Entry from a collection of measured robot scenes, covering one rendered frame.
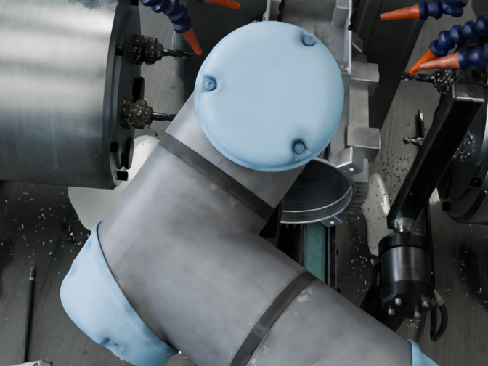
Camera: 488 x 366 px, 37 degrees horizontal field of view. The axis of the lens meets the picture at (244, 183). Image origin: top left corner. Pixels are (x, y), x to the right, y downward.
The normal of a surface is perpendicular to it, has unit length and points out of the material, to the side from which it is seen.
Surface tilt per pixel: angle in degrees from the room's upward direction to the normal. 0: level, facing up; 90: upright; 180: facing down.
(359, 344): 16
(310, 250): 0
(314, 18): 0
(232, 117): 30
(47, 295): 0
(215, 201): 35
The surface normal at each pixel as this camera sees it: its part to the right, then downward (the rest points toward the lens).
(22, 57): 0.04, -0.06
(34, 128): -0.03, 0.50
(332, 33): 0.07, -0.52
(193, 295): -0.28, -0.12
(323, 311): 0.22, -0.69
